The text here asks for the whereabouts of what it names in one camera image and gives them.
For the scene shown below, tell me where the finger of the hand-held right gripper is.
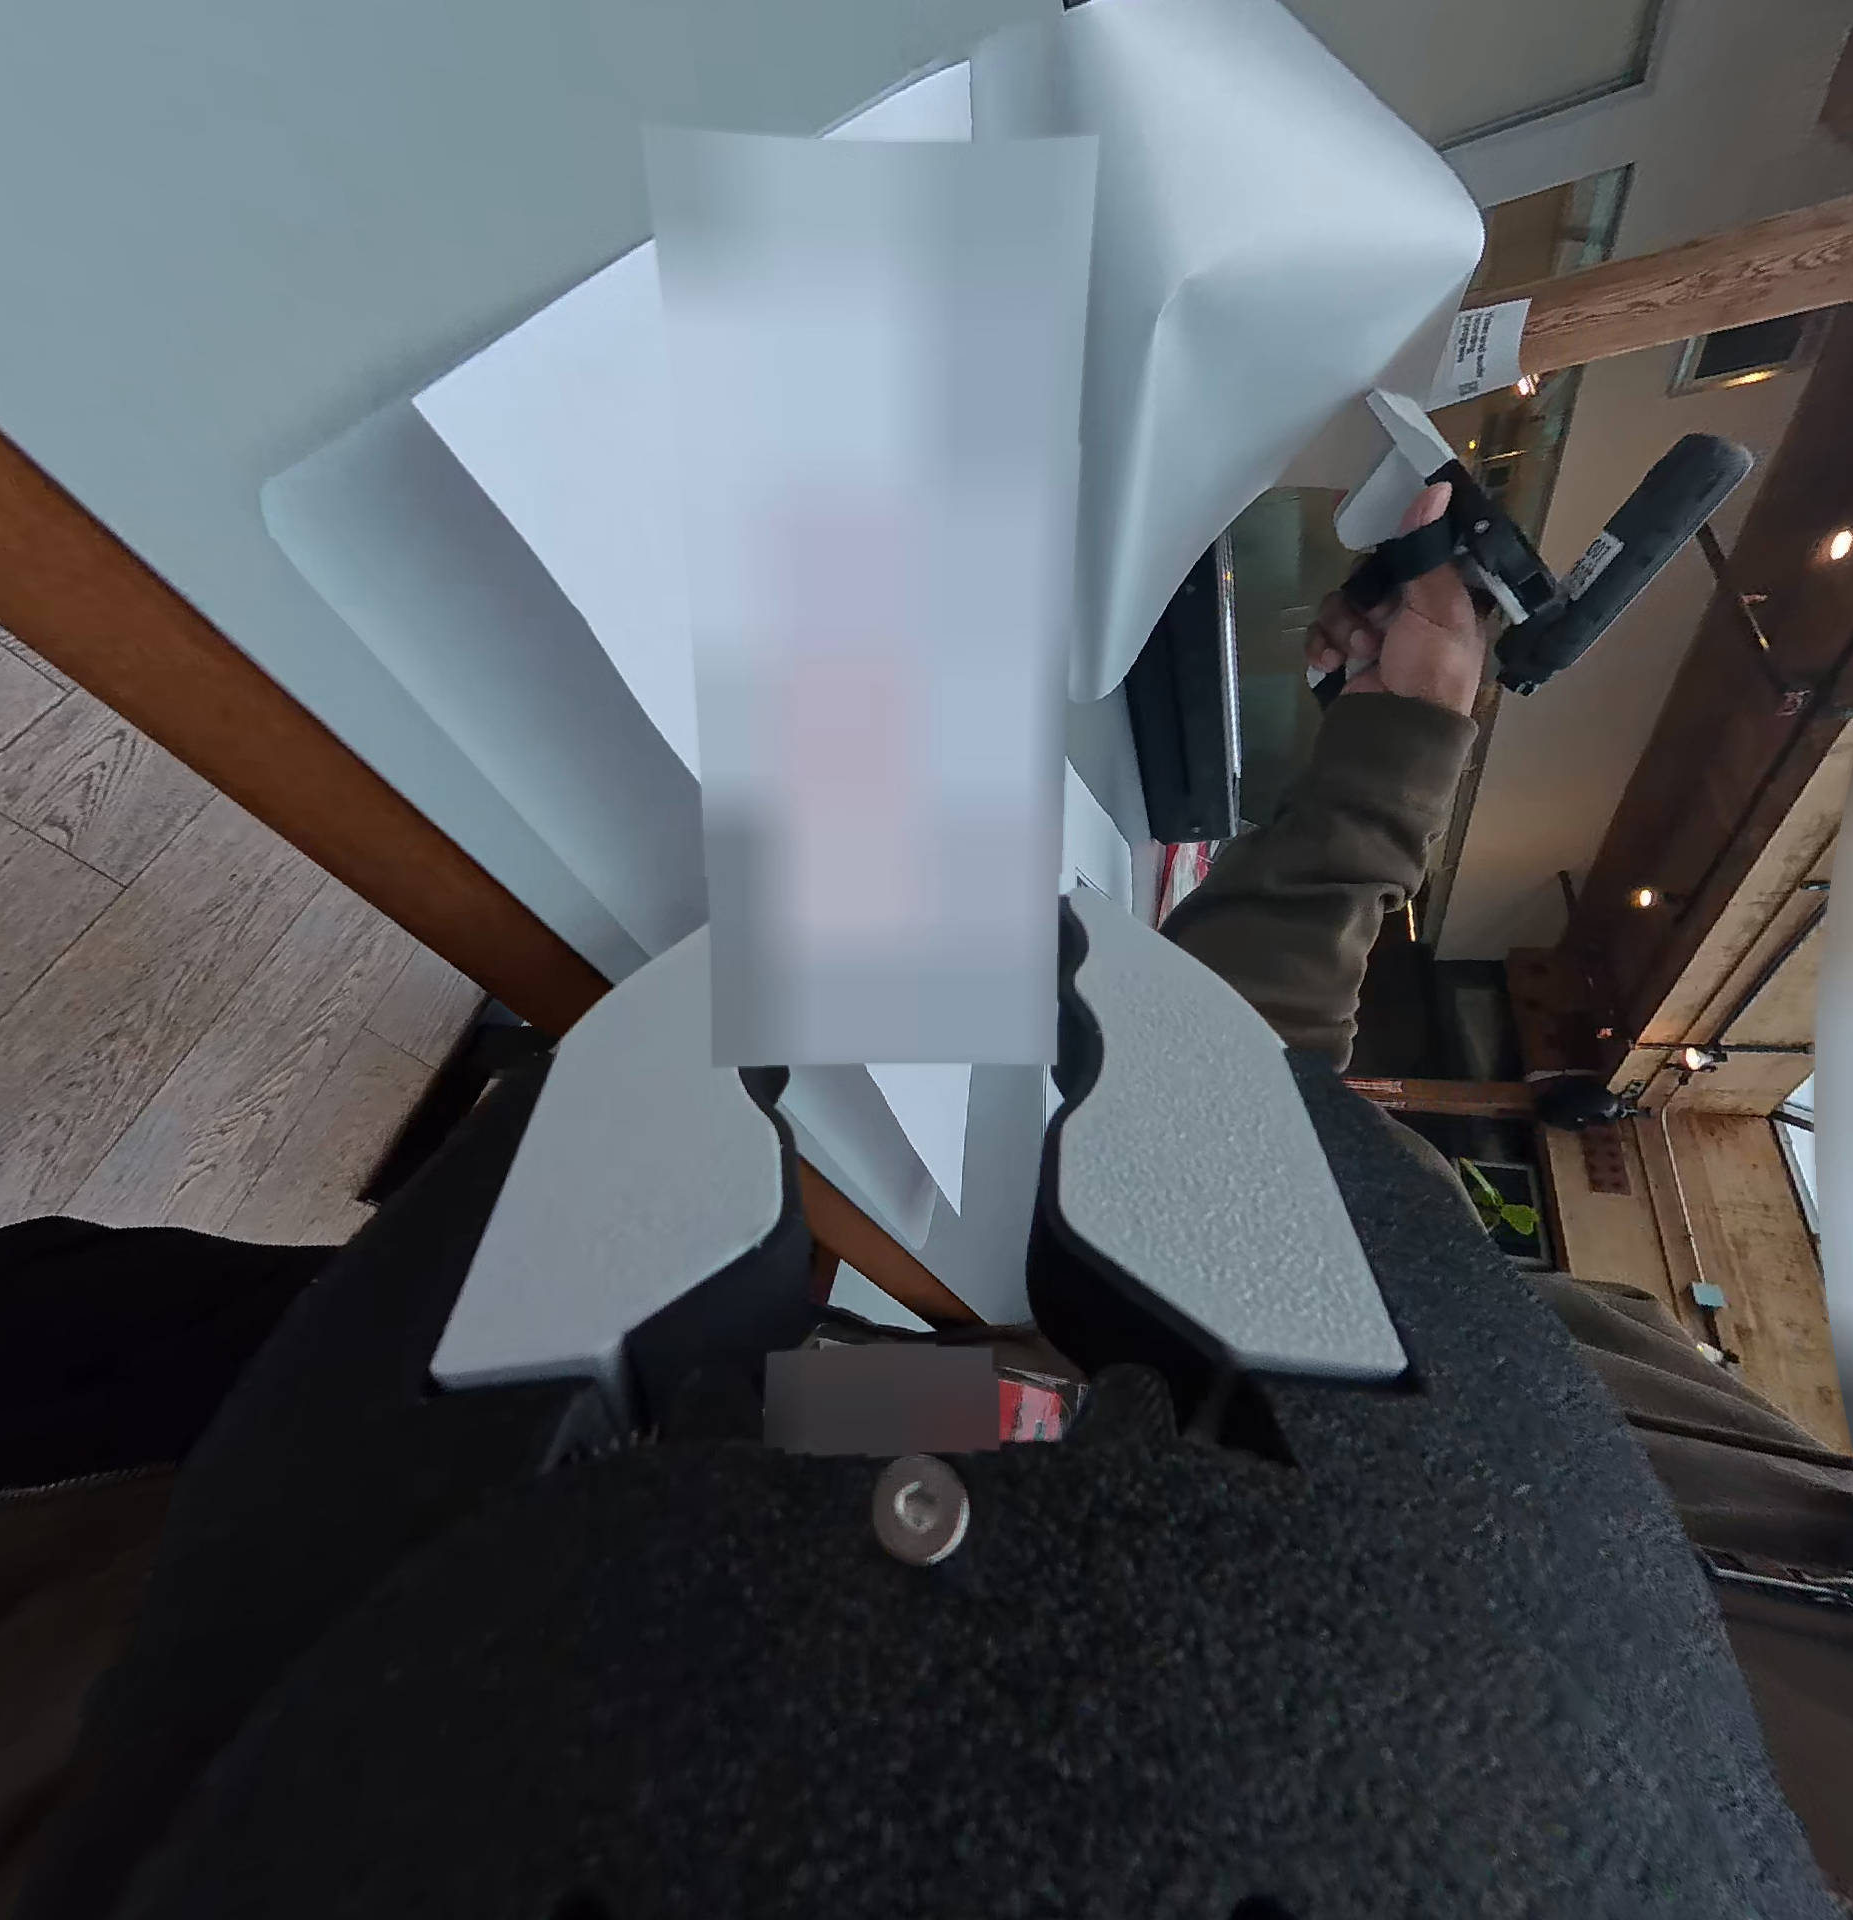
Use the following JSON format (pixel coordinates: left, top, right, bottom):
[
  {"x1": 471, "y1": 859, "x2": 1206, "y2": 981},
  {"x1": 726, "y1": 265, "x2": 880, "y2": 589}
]
[{"x1": 1364, "y1": 385, "x2": 1461, "y2": 485}]

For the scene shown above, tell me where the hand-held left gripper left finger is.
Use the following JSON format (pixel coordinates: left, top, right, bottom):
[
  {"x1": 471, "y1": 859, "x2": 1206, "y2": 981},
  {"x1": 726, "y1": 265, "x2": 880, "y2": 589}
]
[{"x1": 428, "y1": 922, "x2": 820, "y2": 1441}]

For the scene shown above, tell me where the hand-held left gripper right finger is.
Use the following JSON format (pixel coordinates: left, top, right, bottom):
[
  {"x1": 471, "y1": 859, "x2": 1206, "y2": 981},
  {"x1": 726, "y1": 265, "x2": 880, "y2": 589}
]
[{"x1": 1028, "y1": 889, "x2": 1412, "y2": 1463}]

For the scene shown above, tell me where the printed white paper sheet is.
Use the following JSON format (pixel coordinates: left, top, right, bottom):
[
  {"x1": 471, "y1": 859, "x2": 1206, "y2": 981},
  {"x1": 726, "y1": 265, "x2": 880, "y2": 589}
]
[{"x1": 413, "y1": 66, "x2": 975, "y2": 1248}]

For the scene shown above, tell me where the person's right forearm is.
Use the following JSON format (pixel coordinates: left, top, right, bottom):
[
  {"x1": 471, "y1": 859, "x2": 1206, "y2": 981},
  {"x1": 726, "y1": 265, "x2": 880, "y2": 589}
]
[{"x1": 1161, "y1": 687, "x2": 1482, "y2": 1077}]

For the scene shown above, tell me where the person's right hand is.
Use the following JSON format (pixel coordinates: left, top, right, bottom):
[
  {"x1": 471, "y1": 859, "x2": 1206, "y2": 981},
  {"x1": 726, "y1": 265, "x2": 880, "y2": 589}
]
[{"x1": 1305, "y1": 487, "x2": 1486, "y2": 711}]

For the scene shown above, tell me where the white paper notice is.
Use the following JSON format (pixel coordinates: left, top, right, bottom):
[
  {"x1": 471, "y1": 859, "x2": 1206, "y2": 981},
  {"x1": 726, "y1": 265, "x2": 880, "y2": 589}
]
[{"x1": 1450, "y1": 297, "x2": 1534, "y2": 402}]

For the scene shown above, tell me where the green potted plant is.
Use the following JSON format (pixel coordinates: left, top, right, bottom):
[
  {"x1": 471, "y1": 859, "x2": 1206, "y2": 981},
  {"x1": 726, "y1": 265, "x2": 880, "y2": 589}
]
[{"x1": 1458, "y1": 1153, "x2": 1545, "y2": 1241}]

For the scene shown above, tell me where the wooden beam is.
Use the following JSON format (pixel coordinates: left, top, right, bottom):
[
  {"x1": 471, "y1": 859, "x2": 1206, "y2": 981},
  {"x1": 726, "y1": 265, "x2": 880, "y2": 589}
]
[{"x1": 1517, "y1": 192, "x2": 1853, "y2": 379}]

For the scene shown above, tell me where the black flat device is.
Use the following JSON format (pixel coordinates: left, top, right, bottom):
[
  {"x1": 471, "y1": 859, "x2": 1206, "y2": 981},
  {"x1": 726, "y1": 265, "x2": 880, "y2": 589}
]
[{"x1": 1124, "y1": 531, "x2": 1245, "y2": 845}]

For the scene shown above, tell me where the person's olive jacket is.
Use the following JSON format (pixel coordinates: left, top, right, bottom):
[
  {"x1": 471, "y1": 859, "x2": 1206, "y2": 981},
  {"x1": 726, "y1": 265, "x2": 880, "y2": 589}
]
[{"x1": 1527, "y1": 1276, "x2": 1853, "y2": 1920}]

